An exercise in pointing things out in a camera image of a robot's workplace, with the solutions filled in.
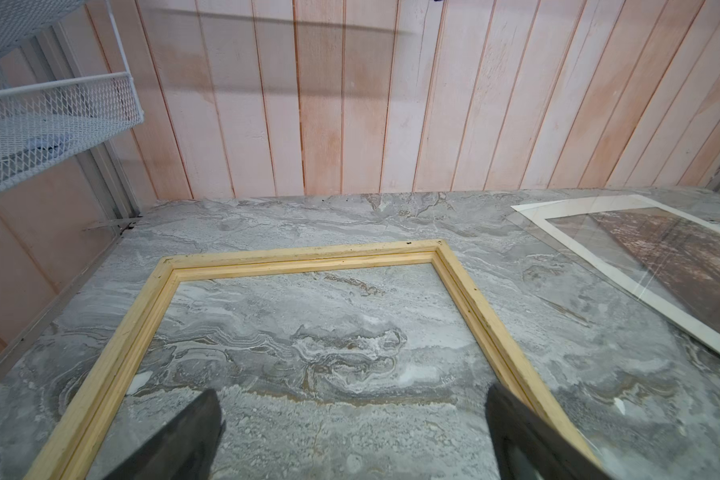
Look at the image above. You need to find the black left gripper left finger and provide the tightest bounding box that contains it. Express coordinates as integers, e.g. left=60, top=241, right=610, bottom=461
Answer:
left=106, top=389, right=225, bottom=479

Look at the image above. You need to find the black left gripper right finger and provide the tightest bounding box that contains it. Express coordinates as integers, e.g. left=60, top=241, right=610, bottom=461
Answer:
left=485, top=383, right=609, bottom=480

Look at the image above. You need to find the light wooden picture frame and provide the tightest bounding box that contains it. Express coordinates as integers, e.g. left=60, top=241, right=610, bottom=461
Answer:
left=26, top=239, right=597, bottom=479

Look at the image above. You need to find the clear glass pane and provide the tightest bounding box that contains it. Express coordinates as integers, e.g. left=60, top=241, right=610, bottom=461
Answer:
left=502, top=189, right=720, bottom=479

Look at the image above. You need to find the white mat board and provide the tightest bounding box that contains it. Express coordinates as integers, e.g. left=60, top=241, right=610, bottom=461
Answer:
left=513, top=194, right=720, bottom=355

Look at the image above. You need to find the autumn forest photo print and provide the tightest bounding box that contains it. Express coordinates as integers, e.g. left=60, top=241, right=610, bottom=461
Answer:
left=592, top=208, right=720, bottom=334

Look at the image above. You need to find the white wire mesh shelf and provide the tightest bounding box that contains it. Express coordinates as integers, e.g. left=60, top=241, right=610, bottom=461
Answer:
left=0, top=1, right=144, bottom=192

